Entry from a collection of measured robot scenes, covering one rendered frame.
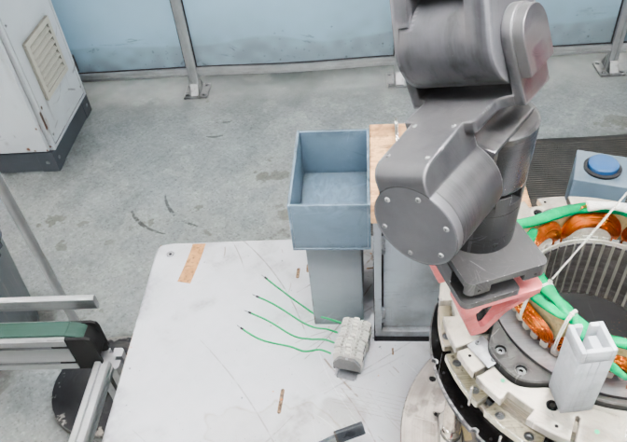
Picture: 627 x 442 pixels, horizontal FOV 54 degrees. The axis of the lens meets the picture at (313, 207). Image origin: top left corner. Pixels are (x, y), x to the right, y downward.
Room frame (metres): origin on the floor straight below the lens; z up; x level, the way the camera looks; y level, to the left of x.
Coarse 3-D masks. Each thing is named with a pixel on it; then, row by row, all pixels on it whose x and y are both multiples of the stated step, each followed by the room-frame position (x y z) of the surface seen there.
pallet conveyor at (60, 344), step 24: (0, 336) 0.67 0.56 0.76; (24, 336) 0.67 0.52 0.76; (48, 336) 0.66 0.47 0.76; (72, 336) 0.66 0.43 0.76; (96, 336) 0.67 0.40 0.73; (0, 360) 0.66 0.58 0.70; (24, 360) 0.66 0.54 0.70; (48, 360) 0.66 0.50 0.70; (72, 360) 0.65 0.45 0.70; (96, 360) 0.65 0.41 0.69; (120, 360) 0.66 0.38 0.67; (96, 384) 0.60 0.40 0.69; (96, 408) 0.56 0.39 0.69; (72, 432) 0.52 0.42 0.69
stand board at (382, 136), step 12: (372, 132) 0.73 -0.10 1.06; (384, 132) 0.73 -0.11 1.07; (372, 144) 0.71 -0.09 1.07; (384, 144) 0.70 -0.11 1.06; (372, 156) 0.68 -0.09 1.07; (372, 168) 0.65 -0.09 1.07; (372, 180) 0.63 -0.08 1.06; (372, 192) 0.60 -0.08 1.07; (372, 204) 0.58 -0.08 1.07; (528, 204) 0.55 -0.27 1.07; (372, 216) 0.57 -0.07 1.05
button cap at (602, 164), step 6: (594, 156) 0.65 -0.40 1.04; (600, 156) 0.65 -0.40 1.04; (606, 156) 0.65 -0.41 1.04; (588, 162) 0.65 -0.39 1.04; (594, 162) 0.64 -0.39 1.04; (600, 162) 0.64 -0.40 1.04; (606, 162) 0.64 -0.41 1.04; (612, 162) 0.64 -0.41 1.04; (618, 162) 0.64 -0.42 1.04; (594, 168) 0.63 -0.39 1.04; (600, 168) 0.63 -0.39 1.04; (606, 168) 0.63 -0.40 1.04; (612, 168) 0.63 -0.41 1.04; (618, 168) 0.63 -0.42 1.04; (606, 174) 0.62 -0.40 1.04; (612, 174) 0.62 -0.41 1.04
